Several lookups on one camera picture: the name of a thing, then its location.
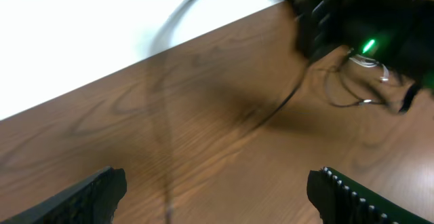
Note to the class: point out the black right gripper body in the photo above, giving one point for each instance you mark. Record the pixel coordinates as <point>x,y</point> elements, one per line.
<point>397,33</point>

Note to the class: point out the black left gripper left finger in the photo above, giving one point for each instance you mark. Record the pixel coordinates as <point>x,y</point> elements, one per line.
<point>93,200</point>

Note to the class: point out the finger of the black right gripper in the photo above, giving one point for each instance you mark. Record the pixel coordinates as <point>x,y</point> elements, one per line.
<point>411,93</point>

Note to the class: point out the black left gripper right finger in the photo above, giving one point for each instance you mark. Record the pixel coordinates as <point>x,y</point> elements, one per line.
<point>341,200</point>

